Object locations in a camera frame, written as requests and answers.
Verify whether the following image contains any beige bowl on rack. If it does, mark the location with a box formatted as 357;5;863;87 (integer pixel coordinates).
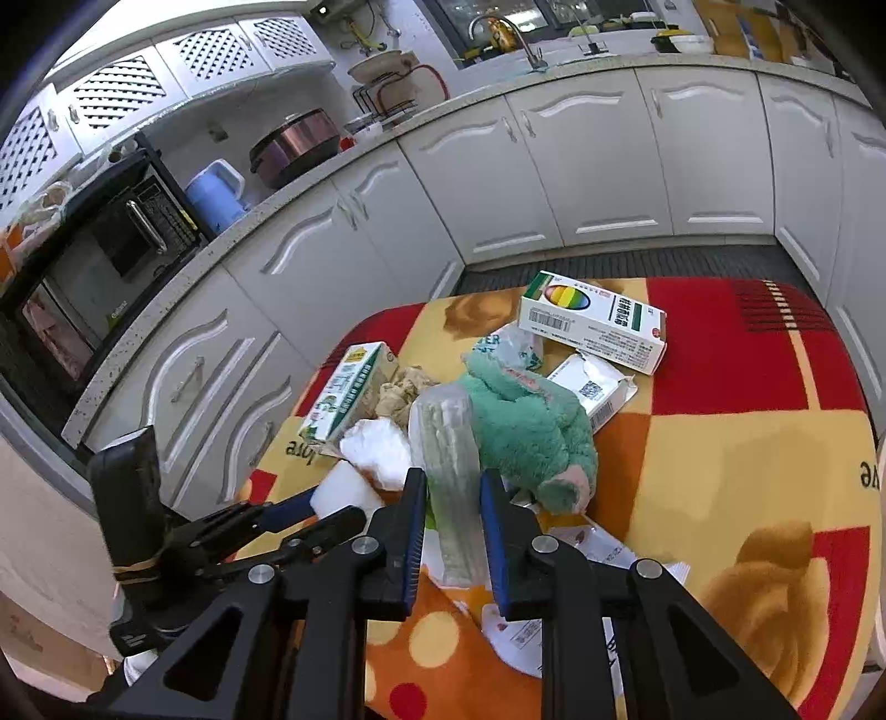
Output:
348;49;418;84

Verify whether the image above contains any crumpled brown paper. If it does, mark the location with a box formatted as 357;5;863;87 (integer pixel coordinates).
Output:
374;366;437;430

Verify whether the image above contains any dark red rice cooker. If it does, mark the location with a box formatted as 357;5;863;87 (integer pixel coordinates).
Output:
249;108;341;191

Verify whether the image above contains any black microwave oven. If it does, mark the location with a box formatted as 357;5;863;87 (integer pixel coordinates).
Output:
2;146;213;387

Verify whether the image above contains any white foam block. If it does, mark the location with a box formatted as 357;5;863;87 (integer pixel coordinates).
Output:
310;460;384;519

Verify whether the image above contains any white paper receipt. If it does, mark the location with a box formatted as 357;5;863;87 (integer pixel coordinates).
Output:
480;524;693;683

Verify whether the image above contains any crumpled plastic wrapper blue print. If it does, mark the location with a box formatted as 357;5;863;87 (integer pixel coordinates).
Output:
473;322;544;372

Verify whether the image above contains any rainbow medicine box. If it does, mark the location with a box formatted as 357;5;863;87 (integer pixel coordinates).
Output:
518;271;667;375

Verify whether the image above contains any chrome kitchen faucet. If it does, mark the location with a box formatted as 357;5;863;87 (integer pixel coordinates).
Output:
467;12;548;72

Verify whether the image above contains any crumpled white tissue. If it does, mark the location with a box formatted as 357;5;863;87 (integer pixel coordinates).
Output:
339;417;411;492

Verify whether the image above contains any green fluffy cloth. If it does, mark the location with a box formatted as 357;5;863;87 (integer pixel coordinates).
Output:
460;351;597;515

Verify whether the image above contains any blue electric kettle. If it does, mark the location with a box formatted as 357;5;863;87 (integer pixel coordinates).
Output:
185;159;246;234

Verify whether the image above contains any red yellow rose blanket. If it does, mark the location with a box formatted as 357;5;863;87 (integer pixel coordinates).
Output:
237;277;883;718

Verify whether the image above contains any green white milk carton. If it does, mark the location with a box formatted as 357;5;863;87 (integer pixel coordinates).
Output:
299;342;398;455

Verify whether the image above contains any white flat medicine box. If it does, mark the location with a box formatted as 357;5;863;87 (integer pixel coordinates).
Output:
548;352;638;434

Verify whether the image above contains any clear plastic wrapper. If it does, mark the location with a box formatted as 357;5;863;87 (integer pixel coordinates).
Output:
409;383;488;588

